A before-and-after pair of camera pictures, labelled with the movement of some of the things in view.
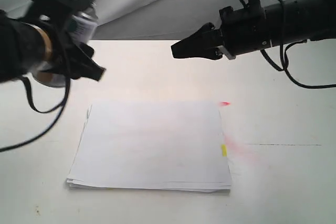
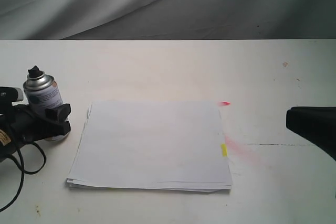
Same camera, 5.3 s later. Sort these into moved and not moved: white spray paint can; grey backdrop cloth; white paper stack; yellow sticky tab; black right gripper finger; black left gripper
Moved: white spray paint can; black right gripper finger; black left gripper
Not moved: white paper stack; yellow sticky tab; grey backdrop cloth
